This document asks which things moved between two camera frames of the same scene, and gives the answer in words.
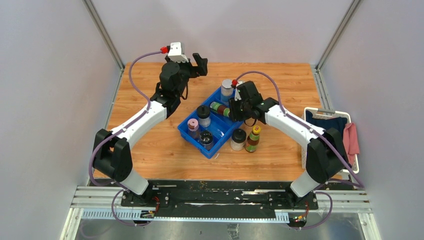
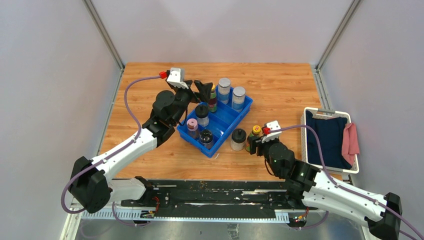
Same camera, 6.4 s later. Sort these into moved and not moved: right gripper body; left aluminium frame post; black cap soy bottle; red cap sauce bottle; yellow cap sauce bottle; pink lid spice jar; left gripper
Moved: red cap sauce bottle; right gripper body; left gripper
Not moved: pink lid spice jar; black cap soy bottle; left aluminium frame post; yellow cap sauce bottle
